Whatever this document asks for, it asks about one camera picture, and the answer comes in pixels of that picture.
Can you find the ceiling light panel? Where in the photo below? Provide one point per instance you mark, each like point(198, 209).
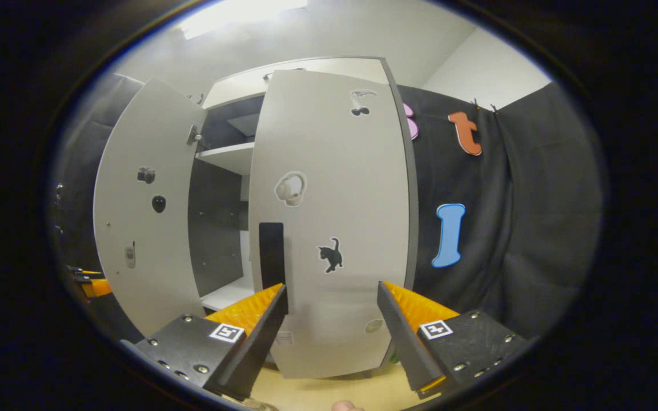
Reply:
point(243, 14)

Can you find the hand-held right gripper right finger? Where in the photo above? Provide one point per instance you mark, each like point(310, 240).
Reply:
point(406, 342)

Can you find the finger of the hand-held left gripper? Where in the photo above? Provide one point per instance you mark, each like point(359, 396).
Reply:
point(77, 269)
point(99, 287)

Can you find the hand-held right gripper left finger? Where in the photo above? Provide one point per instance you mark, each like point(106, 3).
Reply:
point(260, 337)

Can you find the white and grey cabinet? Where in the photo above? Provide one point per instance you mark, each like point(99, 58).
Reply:
point(217, 228)

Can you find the white cabinet shelf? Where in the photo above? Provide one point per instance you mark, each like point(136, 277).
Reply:
point(232, 157)
point(226, 297)

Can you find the white door with cat sticker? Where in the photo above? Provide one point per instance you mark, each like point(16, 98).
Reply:
point(334, 148)

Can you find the white door with camera sticker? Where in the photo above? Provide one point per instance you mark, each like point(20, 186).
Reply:
point(157, 131)

